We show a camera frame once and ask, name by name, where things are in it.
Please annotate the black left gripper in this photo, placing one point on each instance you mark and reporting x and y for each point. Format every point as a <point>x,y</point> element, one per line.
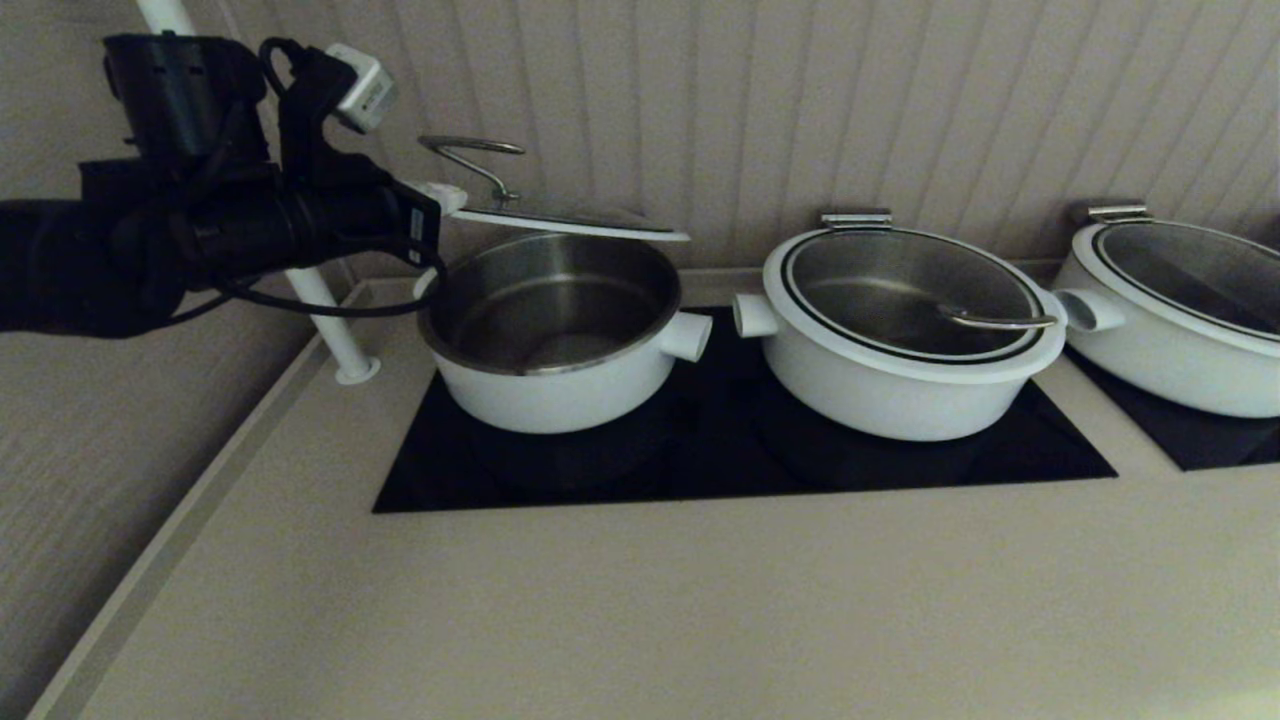
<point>350,215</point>

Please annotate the wide black glass cooktop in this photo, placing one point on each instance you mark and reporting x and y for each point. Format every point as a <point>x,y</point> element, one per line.
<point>700,470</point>

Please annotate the white round pot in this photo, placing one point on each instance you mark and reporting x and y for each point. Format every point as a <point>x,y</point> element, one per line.
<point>560,400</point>
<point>880,405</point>
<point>1180,375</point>

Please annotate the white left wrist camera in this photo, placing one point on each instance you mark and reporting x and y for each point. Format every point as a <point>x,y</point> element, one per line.
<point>362,88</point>

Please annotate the narrow black glass cooktop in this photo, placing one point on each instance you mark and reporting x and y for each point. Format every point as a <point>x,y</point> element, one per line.
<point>1200,445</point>

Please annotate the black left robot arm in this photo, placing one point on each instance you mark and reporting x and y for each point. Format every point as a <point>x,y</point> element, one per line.
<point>100,260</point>

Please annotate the silver metal bar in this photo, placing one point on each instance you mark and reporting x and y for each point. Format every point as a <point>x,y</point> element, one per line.
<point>1110,213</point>
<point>856,222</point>

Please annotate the white metal pole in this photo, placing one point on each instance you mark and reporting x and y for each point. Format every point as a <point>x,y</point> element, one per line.
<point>330,330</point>

